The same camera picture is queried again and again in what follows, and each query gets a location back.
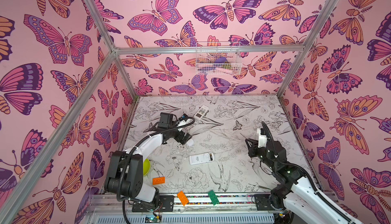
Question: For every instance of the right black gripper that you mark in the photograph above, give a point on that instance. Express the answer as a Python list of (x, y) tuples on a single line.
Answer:
[(253, 147)]

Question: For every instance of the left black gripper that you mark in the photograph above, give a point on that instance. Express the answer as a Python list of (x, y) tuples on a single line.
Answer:
[(185, 138)]

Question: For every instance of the white battery cover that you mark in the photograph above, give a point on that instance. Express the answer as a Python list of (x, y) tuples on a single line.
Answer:
[(190, 143)]

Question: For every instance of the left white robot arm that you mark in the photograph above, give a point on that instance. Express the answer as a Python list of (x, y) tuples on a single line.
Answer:
[(125, 174)]

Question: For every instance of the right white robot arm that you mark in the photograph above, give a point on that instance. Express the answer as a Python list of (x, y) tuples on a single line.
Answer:
[(296, 191)]

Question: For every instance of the white remote control far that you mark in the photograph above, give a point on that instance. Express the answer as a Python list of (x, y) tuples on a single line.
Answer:
[(202, 111)]

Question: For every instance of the orange brick on table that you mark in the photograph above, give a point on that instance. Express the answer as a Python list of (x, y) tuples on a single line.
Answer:
[(158, 180)]

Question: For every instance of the small circuit board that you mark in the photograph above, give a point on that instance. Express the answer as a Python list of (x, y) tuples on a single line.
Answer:
[(151, 219)]

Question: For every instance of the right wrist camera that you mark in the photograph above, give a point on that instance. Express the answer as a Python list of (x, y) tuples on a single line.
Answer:
[(262, 137)]

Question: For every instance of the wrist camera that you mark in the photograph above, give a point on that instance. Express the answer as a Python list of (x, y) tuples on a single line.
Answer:
[(262, 137), (181, 119)]

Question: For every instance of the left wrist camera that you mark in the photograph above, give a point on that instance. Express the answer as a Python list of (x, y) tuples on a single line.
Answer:
[(181, 119)]

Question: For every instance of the orange brick on rail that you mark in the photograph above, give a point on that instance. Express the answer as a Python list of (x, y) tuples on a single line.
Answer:
[(183, 198)]

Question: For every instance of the green brick on rail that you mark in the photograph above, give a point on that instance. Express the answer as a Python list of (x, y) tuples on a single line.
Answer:
[(213, 197)]

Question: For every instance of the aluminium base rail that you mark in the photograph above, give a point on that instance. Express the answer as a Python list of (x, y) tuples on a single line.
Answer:
[(234, 208)]

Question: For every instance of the white wire basket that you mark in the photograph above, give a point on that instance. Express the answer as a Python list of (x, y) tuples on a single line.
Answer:
[(219, 60)]

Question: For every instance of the aluminium cage frame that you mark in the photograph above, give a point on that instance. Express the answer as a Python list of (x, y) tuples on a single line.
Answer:
[(61, 81)]

